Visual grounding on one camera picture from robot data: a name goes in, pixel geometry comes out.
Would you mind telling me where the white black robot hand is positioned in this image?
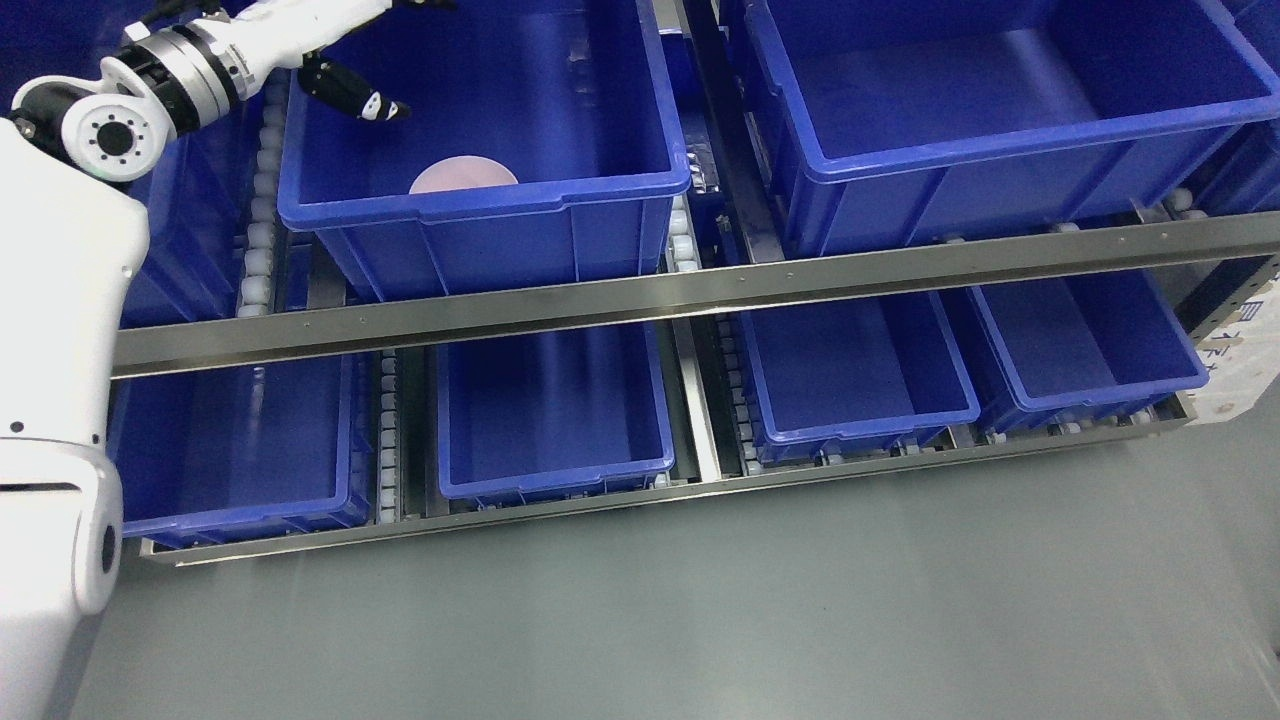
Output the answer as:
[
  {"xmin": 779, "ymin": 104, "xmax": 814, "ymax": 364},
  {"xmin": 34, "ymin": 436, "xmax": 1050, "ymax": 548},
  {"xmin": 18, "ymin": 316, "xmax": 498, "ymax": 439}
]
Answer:
[{"xmin": 236, "ymin": 1, "xmax": 412, "ymax": 122}]

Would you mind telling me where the pink bowl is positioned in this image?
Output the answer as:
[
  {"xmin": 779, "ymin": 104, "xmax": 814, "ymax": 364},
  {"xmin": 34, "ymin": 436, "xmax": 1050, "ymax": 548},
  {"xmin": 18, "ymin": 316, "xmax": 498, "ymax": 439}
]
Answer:
[{"xmin": 407, "ymin": 155, "xmax": 518, "ymax": 195}]

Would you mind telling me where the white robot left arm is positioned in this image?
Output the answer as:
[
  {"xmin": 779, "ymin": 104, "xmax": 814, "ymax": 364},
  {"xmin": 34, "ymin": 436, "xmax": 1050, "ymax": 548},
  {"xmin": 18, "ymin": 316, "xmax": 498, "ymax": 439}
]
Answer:
[{"xmin": 1, "ymin": 1, "xmax": 390, "ymax": 719}]

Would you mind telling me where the blue bin upper middle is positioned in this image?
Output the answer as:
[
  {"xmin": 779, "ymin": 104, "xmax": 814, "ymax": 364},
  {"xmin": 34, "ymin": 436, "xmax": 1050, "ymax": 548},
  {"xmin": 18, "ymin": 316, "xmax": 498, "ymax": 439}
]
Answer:
[{"xmin": 276, "ymin": 1, "xmax": 691, "ymax": 304}]

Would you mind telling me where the blue bin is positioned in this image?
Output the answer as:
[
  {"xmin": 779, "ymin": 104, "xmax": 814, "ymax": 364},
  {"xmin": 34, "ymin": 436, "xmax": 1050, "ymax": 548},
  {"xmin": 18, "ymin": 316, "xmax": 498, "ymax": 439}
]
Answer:
[
  {"xmin": 276, "ymin": 1, "xmax": 691, "ymax": 304},
  {"xmin": 719, "ymin": 1, "xmax": 1277, "ymax": 259},
  {"xmin": 108, "ymin": 354, "xmax": 376, "ymax": 550},
  {"xmin": 731, "ymin": 292, "xmax": 980, "ymax": 465},
  {"xmin": 434, "ymin": 323, "xmax": 675, "ymax": 507},
  {"xmin": 940, "ymin": 270, "xmax": 1210, "ymax": 434},
  {"xmin": 120, "ymin": 97, "xmax": 262, "ymax": 329}
]

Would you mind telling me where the steel roller shelf rack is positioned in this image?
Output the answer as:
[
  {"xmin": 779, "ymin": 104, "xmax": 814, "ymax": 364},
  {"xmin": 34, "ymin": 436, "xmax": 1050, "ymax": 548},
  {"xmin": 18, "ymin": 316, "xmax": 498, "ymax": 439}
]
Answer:
[{"xmin": 114, "ymin": 1, "xmax": 1277, "ymax": 568}]

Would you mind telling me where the blue bin lower middle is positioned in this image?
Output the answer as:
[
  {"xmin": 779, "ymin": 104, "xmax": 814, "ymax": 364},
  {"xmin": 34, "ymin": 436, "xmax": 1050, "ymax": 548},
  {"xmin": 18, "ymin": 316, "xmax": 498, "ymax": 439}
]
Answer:
[{"xmin": 434, "ymin": 323, "xmax": 675, "ymax": 507}]

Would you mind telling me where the blue bin upper left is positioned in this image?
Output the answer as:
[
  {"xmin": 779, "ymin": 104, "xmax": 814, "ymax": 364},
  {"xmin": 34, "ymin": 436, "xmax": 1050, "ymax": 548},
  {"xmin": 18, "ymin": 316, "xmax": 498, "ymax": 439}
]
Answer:
[{"xmin": 120, "ymin": 97, "xmax": 262, "ymax": 329}]

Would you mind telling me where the blue bin lower left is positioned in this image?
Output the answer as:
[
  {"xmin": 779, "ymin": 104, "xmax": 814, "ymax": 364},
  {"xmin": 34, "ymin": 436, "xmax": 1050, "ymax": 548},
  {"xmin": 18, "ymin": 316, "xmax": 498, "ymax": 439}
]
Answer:
[{"xmin": 108, "ymin": 354, "xmax": 376, "ymax": 550}]

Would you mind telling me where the blue bin upper right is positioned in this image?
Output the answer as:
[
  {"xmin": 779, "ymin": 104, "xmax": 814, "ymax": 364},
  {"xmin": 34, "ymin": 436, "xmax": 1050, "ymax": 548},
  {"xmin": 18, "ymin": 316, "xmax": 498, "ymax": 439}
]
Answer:
[{"xmin": 719, "ymin": 1, "xmax": 1277, "ymax": 259}]

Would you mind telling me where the blue bin lower far right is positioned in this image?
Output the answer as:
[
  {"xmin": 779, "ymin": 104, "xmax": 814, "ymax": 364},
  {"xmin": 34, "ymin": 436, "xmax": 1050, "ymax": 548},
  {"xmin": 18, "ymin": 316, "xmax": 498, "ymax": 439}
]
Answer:
[{"xmin": 940, "ymin": 270, "xmax": 1210, "ymax": 434}]

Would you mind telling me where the white sign with blue text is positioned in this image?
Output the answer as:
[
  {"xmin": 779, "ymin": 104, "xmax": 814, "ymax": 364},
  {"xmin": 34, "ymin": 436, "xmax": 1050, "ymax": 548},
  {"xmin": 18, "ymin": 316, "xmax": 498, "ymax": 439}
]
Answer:
[{"xmin": 1178, "ymin": 255, "xmax": 1279, "ymax": 425}]

